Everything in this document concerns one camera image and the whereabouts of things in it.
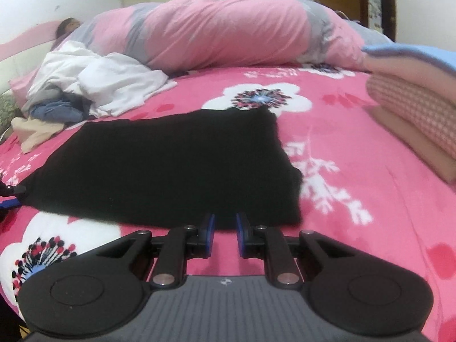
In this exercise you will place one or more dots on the blue folded cloth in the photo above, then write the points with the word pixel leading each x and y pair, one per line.
pixel 416 51

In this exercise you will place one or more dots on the blue jeans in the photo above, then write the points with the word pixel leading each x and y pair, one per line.
pixel 57 112

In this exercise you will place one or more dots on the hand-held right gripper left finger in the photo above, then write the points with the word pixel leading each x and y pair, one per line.
pixel 210 233

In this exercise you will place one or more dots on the dark door frame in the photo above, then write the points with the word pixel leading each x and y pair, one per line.
pixel 392 7

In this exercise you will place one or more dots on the pink grey duvet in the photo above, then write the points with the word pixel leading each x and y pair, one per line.
pixel 221 32

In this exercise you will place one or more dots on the stack of folded clothes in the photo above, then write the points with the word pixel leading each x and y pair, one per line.
pixel 416 110

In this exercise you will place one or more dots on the pink floral blanket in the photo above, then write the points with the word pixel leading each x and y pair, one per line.
pixel 356 213

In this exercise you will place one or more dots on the white pink headboard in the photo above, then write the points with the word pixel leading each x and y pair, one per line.
pixel 21 50

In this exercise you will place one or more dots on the black shirt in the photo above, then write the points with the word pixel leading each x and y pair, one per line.
pixel 171 164

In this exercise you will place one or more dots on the grey garment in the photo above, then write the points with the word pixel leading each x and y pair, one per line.
pixel 41 99

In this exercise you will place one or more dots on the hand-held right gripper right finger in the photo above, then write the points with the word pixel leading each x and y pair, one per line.
pixel 240 233

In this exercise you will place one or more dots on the green patterned pillow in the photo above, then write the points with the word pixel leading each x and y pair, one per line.
pixel 9 110

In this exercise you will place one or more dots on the tan folded cloth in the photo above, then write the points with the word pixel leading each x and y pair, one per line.
pixel 409 139

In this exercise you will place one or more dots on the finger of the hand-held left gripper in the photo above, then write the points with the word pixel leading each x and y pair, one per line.
pixel 10 194

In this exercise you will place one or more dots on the beige garment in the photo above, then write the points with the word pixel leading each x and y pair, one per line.
pixel 35 133

